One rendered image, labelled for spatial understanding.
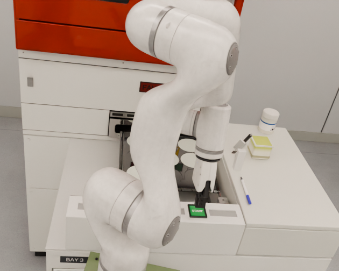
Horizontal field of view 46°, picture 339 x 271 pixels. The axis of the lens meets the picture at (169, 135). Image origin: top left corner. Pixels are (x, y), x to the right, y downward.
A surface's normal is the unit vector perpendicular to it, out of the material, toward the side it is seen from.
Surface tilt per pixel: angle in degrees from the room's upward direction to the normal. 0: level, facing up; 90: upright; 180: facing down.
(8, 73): 90
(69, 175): 0
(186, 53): 84
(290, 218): 0
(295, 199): 0
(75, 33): 90
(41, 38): 90
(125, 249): 31
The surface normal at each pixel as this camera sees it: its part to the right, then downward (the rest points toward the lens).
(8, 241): 0.15, -0.84
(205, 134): -0.44, 0.29
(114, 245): 0.35, -0.31
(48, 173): 0.09, 0.54
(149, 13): -0.27, -0.30
